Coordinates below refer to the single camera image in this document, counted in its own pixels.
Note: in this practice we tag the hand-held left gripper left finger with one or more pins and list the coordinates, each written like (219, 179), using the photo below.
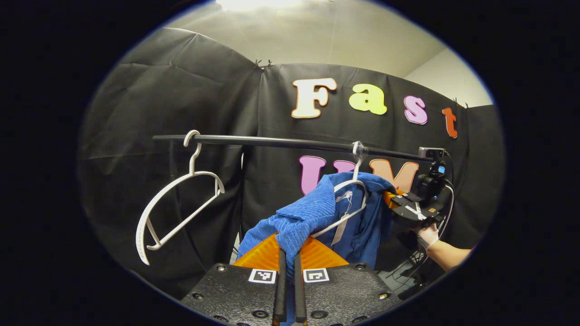
(235, 294)

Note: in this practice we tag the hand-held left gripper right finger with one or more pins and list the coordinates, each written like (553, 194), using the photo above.
(344, 294)

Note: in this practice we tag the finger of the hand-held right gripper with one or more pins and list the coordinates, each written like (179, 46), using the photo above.
(393, 199)

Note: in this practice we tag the white plastic hanger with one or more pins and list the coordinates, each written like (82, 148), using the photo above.
(141, 240)
(356, 174)

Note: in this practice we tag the black clothes rack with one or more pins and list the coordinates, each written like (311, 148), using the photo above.
(272, 142)

